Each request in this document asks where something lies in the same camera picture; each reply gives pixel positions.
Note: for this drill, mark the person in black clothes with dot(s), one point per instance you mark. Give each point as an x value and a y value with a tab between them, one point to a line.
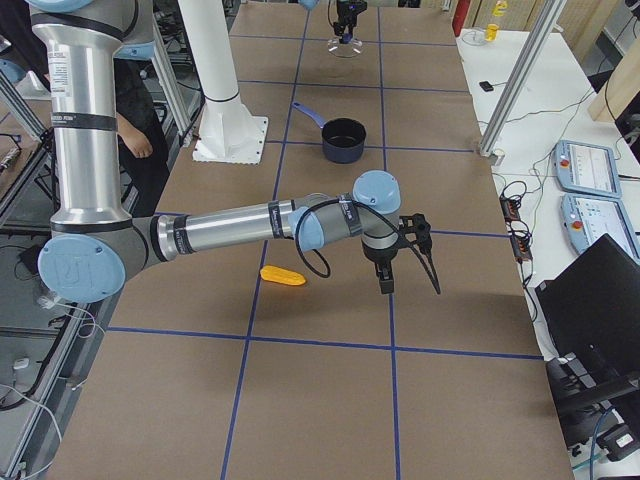
142	146

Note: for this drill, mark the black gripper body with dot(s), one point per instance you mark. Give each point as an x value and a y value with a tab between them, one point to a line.
378	258
344	20

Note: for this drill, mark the teach pendant far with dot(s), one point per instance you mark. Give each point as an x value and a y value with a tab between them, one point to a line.
586	168

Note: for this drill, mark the teach pendant near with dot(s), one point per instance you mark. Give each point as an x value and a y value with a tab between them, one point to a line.
587	218

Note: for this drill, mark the teach pendant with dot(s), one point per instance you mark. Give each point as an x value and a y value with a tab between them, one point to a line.
587	218
586	168

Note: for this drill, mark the blue saucepan with handle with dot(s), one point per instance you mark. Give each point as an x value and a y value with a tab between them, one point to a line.
342	138

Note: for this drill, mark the black usb hub with cables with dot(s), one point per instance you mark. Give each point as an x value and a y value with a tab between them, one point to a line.
520	234

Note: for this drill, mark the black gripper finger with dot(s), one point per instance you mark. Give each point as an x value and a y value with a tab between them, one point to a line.
339	28
425	258
348	31
384	273

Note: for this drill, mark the small black device on table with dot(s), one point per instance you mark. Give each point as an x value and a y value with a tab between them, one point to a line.
486	86

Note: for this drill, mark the aluminium frame post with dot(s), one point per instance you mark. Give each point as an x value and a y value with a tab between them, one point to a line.
532	48

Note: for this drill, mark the yellow corn cob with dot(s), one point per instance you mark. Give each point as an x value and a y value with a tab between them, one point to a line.
282	276

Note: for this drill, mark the glass lid with blue knob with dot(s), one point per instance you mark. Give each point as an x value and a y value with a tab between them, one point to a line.
345	46

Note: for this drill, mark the black laptop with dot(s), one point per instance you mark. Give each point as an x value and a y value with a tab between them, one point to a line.
593	306

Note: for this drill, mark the white camera mast column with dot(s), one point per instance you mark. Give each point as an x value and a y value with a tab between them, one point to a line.
207	32

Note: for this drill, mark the brown table mat with grid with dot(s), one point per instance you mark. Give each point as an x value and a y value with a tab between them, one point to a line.
208	372

